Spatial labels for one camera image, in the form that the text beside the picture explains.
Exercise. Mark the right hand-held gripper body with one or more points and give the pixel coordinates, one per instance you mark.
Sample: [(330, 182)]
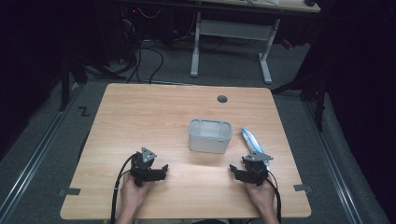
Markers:
[(257, 171)]

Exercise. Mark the grey tape piece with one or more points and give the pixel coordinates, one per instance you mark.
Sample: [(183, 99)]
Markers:
[(302, 188), (71, 191)]

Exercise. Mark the person's left hand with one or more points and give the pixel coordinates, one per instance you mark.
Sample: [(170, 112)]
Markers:
[(131, 196)]

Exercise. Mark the white desk frame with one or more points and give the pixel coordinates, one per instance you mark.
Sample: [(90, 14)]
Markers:
[(232, 29)]

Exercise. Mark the blue and white toothpaste tube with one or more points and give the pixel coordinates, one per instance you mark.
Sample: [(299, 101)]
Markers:
[(251, 140)]

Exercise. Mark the white plastic storage container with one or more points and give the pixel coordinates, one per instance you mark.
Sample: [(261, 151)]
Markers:
[(209, 141)]

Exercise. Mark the black metal stand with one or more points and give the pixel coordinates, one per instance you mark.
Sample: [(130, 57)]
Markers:
[(320, 102)]

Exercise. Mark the small red object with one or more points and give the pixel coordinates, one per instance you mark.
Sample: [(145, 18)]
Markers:
[(287, 44)]

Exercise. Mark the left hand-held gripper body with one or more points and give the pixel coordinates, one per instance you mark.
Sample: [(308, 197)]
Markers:
[(140, 172)]

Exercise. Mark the metal floor rail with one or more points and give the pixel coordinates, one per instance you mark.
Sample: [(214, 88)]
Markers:
[(34, 158), (333, 161)]

